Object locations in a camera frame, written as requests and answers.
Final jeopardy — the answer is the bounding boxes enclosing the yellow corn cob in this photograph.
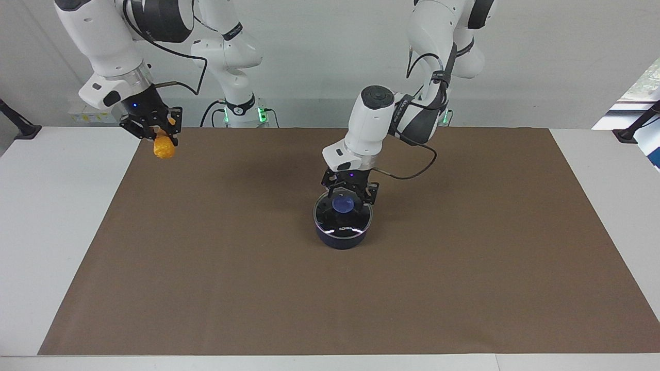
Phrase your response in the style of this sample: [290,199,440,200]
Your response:
[153,129,176,160]

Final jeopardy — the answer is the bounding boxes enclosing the glass lid with blue knob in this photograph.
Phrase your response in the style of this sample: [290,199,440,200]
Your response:
[313,189,373,240]

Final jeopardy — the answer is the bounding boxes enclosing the brown table mat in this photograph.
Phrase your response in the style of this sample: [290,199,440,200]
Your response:
[38,127,660,356]

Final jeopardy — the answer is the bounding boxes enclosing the black clamp stand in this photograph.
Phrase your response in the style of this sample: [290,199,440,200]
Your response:
[0,98,42,140]
[612,100,660,144]

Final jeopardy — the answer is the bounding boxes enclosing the blue panel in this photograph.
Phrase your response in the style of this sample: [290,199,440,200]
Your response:
[638,124,660,170]

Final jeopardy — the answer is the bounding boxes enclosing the bright window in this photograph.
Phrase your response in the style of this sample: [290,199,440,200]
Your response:
[592,44,660,130]

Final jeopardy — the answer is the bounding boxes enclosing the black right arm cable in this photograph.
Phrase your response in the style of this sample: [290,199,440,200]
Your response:
[122,0,208,96]

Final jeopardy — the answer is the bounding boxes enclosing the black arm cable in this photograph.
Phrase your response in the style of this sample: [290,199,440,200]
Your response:
[122,0,208,96]
[374,44,459,180]

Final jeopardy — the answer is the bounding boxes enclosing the black right base cables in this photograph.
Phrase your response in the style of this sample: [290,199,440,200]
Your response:
[200,99,280,128]

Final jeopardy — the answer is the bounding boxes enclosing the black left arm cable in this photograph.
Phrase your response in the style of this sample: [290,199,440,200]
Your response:
[374,44,459,180]

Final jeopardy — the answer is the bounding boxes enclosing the dark pot with blue handle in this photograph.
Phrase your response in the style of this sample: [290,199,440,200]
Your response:
[313,191,373,250]

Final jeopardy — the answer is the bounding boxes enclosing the white wall socket box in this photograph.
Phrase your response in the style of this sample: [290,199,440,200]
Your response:
[68,102,122,124]

